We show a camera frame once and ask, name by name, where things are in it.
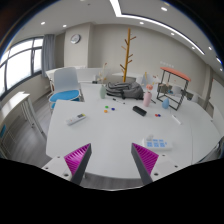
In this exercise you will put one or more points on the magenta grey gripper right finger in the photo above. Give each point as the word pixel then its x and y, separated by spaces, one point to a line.
pixel 145 161

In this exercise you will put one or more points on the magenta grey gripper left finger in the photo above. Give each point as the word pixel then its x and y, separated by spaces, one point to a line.
pixel 77 162

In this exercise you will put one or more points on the white remote control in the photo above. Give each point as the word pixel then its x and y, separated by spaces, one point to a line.
pixel 75 119

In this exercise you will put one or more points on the black rectangular case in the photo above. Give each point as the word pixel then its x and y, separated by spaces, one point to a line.
pixel 139 110

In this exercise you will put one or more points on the white marker pen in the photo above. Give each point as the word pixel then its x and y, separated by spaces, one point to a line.
pixel 176 119

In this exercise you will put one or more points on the light blue egg object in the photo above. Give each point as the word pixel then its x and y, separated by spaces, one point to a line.
pixel 165 103

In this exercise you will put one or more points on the pink bottle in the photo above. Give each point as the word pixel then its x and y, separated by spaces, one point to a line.
pixel 147 99

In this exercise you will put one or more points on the grey backpack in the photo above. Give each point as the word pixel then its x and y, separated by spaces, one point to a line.
pixel 125 90

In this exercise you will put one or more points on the green bottle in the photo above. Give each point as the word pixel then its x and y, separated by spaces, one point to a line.
pixel 102 92

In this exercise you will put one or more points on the white chair blue cushion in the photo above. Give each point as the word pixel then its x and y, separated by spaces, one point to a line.
pixel 66 86

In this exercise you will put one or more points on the white side desk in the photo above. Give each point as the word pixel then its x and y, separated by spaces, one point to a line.
pixel 20 99

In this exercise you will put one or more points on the yellow wooden coat tree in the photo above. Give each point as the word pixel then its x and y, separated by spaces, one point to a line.
pixel 128 55

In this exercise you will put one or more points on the window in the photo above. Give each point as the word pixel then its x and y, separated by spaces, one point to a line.
pixel 19 63

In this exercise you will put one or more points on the grey curtain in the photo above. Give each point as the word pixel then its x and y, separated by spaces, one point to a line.
pixel 48 54

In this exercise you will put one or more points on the black frame orange top rack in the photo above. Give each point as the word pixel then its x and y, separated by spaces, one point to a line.
pixel 168 89

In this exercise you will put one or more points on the round wall clock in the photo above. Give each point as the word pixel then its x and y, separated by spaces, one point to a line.
pixel 75 38

